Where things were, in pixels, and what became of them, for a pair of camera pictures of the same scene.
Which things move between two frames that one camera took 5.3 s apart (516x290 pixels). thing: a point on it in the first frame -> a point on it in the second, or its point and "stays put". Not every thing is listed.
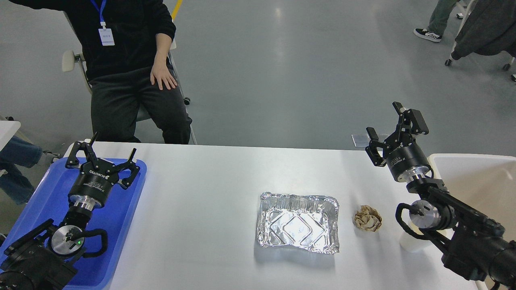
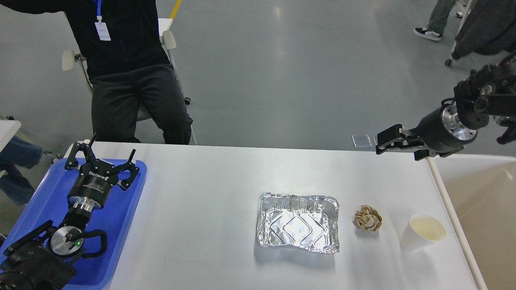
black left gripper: (91, 189) stays put
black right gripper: (405, 158) -> (442, 131)
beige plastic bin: (485, 183) stays put
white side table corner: (8, 128) stays put
